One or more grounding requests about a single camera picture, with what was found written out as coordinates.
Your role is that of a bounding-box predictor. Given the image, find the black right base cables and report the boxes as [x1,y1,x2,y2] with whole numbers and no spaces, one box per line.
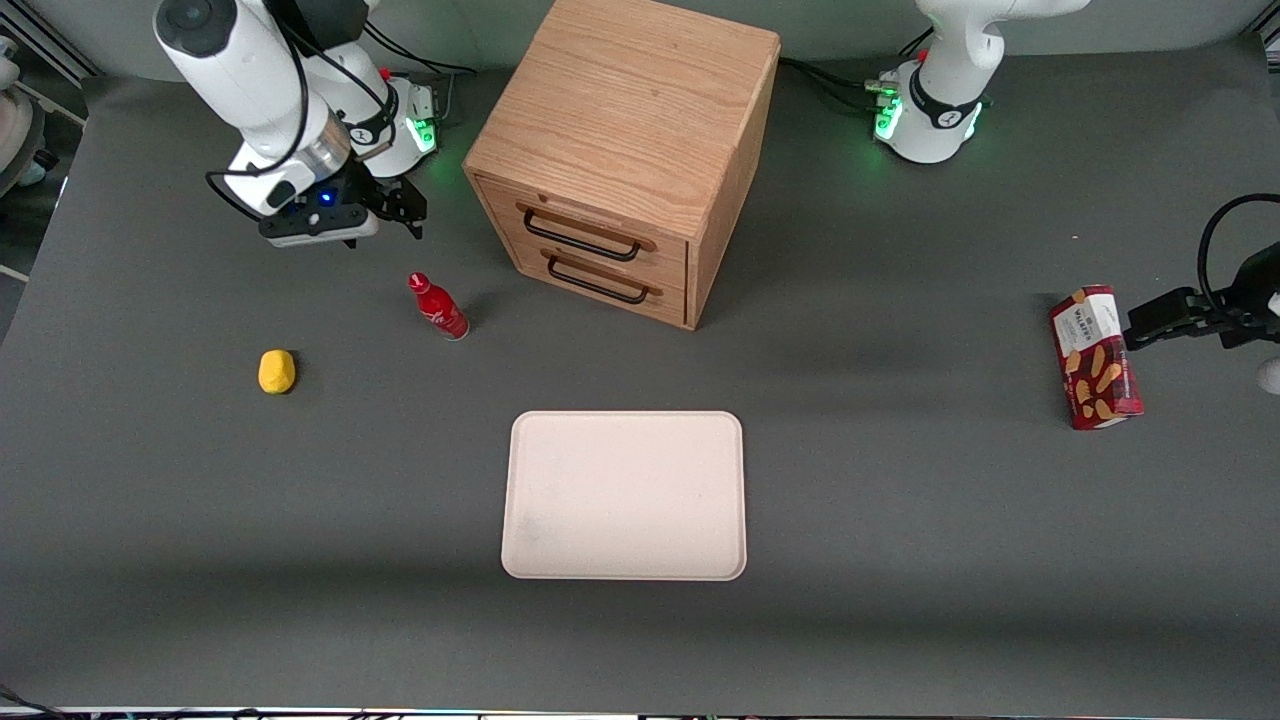
[364,20,477,77]

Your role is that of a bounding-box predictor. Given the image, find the wooden two-drawer cabinet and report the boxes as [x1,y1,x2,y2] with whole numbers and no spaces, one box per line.
[462,0,782,331]

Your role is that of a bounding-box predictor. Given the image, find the black left base cables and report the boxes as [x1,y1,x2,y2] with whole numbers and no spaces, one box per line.
[778,55,893,113]

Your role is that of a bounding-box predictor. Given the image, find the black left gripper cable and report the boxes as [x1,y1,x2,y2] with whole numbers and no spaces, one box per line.
[1197,193,1280,306]

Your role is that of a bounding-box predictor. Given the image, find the aluminium frame rail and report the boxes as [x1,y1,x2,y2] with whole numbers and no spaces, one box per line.
[0,0,101,81]

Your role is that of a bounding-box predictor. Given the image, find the red coke bottle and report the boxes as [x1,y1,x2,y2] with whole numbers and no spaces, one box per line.
[407,271,470,342]

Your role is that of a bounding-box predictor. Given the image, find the beige round background object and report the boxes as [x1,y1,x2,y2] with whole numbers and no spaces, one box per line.
[0,38,47,191]

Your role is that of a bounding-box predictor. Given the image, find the beige rectangular tray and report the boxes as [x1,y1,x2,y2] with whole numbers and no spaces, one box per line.
[501,411,748,582]

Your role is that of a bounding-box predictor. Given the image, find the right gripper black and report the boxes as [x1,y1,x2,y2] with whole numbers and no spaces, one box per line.
[300,160,430,241]

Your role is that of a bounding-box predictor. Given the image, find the black base cables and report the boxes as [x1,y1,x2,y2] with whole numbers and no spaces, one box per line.
[364,20,477,77]
[778,55,893,113]

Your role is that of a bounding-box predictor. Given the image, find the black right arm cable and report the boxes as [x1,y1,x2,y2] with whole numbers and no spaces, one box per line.
[204,0,391,223]

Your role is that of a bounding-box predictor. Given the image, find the black wire drawer handle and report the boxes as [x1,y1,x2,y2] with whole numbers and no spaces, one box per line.
[541,250,663,305]
[516,202,658,263]

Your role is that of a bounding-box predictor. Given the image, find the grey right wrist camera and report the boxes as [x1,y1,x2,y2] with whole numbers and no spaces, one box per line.
[258,204,382,250]

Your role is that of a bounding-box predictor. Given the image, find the red cookie box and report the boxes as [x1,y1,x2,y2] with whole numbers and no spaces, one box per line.
[1048,285,1144,431]

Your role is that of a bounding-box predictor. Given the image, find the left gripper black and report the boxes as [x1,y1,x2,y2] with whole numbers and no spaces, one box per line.
[1124,244,1280,352]

